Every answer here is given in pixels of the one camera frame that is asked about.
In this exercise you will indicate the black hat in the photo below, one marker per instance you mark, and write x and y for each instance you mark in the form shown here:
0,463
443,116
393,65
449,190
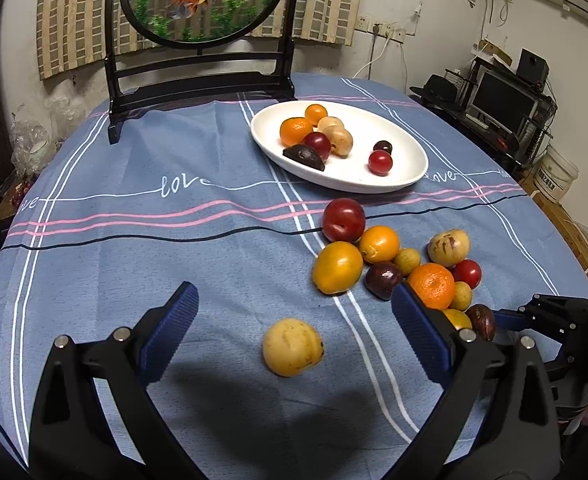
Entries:
436,89

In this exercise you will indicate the green-yellow round fruit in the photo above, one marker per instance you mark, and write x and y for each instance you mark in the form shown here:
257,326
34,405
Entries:
458,319

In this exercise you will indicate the wrinkled dark passion fruit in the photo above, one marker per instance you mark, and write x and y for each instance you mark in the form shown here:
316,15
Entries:
304,156

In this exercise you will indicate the black computer monitor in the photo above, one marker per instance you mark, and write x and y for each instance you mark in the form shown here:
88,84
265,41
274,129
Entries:
503,100

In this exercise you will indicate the white wall socket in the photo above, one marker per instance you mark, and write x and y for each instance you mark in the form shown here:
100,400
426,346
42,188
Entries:
365,24

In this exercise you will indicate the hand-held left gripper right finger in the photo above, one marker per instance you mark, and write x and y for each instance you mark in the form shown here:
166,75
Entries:
418,330

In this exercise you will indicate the bumpy mandarin orange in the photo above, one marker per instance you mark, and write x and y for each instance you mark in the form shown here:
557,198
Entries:
296,131
430,285

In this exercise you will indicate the white plastic bucket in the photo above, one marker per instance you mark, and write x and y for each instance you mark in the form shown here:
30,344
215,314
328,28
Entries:
556,172

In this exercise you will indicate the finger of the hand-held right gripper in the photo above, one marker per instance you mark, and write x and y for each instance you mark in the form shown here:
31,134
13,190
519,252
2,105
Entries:
558,330
508,321

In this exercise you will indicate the dark maroon oblong fruit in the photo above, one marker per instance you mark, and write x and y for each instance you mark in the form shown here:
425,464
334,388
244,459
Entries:
481,321

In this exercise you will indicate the small bright red fruit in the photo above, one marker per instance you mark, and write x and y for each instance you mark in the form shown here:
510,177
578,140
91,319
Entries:
467,273
380,162

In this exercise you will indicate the black speaker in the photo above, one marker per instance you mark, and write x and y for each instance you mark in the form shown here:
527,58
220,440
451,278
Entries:
532,66

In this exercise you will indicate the clear plastic bags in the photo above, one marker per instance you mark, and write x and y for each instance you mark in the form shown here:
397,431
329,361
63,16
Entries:
44,135

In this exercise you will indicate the yellow-orange round fruit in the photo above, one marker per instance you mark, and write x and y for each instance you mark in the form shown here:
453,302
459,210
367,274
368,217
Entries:
338,267

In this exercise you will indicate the beige checked curtain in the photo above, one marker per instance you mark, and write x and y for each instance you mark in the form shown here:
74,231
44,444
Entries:
334,5

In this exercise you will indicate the brown cardboard sheets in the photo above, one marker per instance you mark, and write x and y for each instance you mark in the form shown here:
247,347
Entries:
558,220

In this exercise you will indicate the dark purple plum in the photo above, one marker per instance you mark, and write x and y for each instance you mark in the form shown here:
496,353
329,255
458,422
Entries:
382,146
383,280

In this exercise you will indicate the white oval plate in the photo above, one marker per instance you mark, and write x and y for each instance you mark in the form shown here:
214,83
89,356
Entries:
353,180

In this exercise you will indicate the blue striped tablecloth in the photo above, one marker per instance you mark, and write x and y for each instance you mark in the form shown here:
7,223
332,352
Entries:
174,270

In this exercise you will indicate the dark red plum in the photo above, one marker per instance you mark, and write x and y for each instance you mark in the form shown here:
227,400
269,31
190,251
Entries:
317,145
343,219

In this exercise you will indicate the striped yellow pepino melon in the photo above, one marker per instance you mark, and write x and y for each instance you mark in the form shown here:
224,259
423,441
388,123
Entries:
448,247

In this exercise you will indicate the small tan longan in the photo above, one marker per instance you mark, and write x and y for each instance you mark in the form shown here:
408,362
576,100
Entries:
406,261
461,295

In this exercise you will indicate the flat cardboard box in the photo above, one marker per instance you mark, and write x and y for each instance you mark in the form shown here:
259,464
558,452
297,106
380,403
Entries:
491,51

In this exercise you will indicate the pale yellow fruit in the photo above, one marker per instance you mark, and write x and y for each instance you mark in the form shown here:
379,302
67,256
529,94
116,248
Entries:
293,347
330,123
341,142

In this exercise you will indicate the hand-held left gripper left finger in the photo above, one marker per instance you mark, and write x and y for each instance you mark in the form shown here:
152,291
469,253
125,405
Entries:
171,330

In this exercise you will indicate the black desk rack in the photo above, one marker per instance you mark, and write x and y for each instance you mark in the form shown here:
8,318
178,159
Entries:
473,132

